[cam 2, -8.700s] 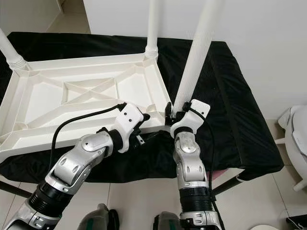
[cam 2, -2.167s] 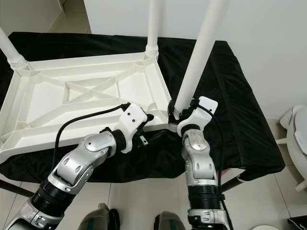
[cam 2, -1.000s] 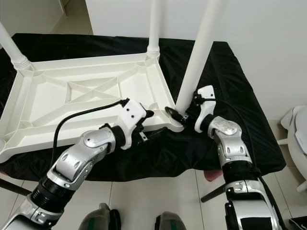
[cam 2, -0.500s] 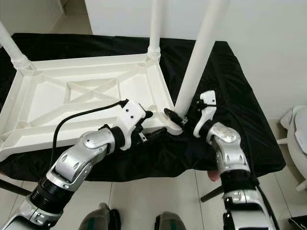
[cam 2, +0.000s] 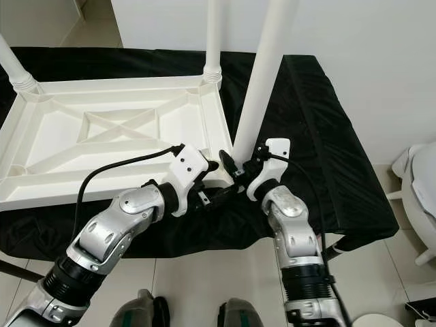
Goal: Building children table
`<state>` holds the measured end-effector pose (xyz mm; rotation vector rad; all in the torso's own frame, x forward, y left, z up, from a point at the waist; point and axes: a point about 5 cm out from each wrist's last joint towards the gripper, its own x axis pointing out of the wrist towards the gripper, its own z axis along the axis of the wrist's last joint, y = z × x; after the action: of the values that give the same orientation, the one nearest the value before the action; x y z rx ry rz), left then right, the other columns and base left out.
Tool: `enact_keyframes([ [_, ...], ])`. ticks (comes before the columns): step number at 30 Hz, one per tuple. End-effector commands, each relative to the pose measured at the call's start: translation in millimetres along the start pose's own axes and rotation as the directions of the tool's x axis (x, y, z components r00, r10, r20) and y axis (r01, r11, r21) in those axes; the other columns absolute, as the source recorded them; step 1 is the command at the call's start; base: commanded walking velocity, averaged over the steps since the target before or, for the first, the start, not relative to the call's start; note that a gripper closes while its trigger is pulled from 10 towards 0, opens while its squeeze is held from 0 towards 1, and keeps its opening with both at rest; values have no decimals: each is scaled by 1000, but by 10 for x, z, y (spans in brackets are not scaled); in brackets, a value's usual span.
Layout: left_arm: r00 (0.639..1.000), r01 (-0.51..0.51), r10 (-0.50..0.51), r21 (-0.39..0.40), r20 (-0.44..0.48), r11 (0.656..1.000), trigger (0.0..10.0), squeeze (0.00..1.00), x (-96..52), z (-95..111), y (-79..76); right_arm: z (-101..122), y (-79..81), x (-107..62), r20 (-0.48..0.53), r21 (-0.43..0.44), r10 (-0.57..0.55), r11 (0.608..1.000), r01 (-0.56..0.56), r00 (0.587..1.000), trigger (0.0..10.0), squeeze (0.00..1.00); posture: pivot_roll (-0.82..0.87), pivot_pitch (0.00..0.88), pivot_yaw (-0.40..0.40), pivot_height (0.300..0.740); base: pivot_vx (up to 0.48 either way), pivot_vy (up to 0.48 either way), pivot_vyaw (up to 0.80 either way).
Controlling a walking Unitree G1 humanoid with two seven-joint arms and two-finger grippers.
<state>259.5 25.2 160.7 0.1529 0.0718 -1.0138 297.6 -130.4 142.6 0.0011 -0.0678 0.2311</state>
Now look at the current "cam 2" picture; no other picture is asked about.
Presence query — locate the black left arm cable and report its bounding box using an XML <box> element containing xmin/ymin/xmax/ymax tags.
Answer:
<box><xmin>74</xmin><ymin>143</ymin><xmax>186</xmax><ymax>225</ymax></box>

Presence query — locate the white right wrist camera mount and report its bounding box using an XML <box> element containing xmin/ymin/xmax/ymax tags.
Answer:
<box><xmin>247</xmin><ymin>138</ymin><xmax>292</xmax><ymax>202</ymax></box>

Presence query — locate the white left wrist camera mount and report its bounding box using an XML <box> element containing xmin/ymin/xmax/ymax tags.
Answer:
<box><xmin>167</xmin><ymin>144</ymin><xmax>212</xmax><ymax>217</ymax></box>

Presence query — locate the white plastic chair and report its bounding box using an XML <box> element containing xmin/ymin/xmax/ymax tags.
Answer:
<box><xmin>387</xmin><ymin>140</ymin><xmax>436</xmax><ymax>266</ymax></box>

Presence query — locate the white round stool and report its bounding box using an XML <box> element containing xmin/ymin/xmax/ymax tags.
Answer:
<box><xmin>351</xmin><ymin>313</ymin><xmax>406</xmax><ymax>327</ymax></box>

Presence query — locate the black table cloth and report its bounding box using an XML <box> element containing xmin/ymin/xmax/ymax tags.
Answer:
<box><xmin>0</xmin><ymin>46</ymin><xmax>401</xmax><ymax>260</ymax></box>

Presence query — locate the dark low box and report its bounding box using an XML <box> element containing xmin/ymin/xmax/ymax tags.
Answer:
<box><xmin>405</xmin><ymin>300</ymin><xmax>436</xmax><ymax>322</ymax></box>

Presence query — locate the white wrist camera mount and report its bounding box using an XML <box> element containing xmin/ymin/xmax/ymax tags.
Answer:
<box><xmin>167</xmin><ymin>144</ymin><xmax>212</xmax><ymax>217</ymax></box>
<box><xmin>247</xmin><ymin>138</ymin><xmax>292</xmax><ymax>202</ymax></box>

